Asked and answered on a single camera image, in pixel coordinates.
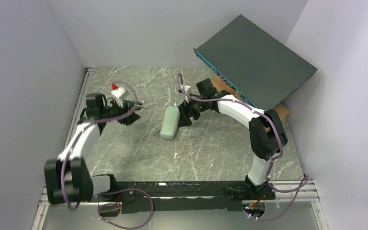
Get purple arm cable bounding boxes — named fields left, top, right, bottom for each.
left=60, top=80, right=154, bottom=230
left=175, top=73, right=311, bottom=222

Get aluminium front rail frame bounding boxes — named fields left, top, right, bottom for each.
left=33, top=181, right=328, bottom=230

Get aluminium left side rail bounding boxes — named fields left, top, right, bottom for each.
left=64, top=67, right=95, bottom=149

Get mint green umbrella case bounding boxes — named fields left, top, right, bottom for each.
left=160, top=106, right=180, bottom=140

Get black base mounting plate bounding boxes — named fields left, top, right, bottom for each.
left=87, top=180, right=276, bottom=215

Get dark grey network switch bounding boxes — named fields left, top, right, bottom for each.
left=194, top=14, right=318, bottom=110

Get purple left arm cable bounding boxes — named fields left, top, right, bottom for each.
left=60, top=80, right=154, bottom=230

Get green handled pliers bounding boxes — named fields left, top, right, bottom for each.
left=123, top=100, right=148, bottom=111

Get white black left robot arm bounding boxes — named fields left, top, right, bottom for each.
left=44, top=93, right=141, bottom=206

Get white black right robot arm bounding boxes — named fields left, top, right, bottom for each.
left=176, top=74, right=288, bottom=194

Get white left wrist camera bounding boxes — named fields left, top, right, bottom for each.
left=111, top=83, right=128, bottom=107

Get brown wooden board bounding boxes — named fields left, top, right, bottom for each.
left=210, top=76, right=291, bottom=121

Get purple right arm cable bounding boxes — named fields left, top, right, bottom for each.
left=175, top=73, right=311, bottom=222

